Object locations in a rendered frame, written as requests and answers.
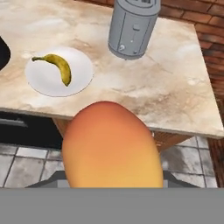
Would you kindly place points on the black sink basin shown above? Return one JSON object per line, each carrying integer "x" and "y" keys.
{"x": 3, "y": 54}

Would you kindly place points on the orange mango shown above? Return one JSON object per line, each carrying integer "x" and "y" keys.
{"x": 112, "y": 148}

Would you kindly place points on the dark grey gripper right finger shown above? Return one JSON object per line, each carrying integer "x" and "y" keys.
{"x": 175, "y": 180}

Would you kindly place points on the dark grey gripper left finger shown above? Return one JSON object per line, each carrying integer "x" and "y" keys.
{"x": 55, "y": 181}

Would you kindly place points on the white round plate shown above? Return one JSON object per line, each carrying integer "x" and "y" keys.
{"x": 52, "y": 78}

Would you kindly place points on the black cupboard drawer front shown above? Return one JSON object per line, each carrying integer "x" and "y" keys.
{"x": 32, "y": 132}

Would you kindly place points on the yellow banana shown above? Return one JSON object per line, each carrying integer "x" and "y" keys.
{"x": 62, "y": 66}

